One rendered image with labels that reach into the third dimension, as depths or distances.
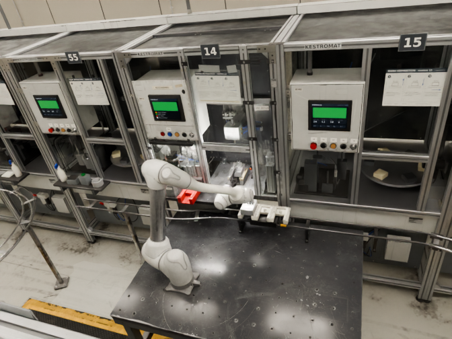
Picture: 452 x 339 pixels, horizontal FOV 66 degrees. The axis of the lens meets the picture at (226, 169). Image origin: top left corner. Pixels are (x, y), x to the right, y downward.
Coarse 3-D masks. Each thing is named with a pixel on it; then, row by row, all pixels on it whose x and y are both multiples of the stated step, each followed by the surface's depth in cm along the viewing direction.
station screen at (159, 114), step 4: (152, 100) 244; (156, 100) 242; (160, 100) 241; (164, 100) 240; (168, 100) 239; (172, 100) 238; (176, 100) 237; (152, 104) 246; (176, 104) 239; (156, 112) 248; (160, 112) 247; (164, 112) 246; (168, 112) 245; (172, 112) 244; (176, 112) 243; (156, 116) 250; (160, 116) 249; (164, 116) 248; (168, 116) 247; (172, 116) 246; (176, 116) 245; (180, 116) 244
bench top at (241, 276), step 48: (192, 240) 268; (240, 240) 261; (288, 240) 255; (336, 240) 249; (144, 288) 236; (240, 288) 226; (288, 288) 221; (336, 288) 216; (192, 336) 202; (240, 336) 198; (288, 336) 195; (336, 336) 191
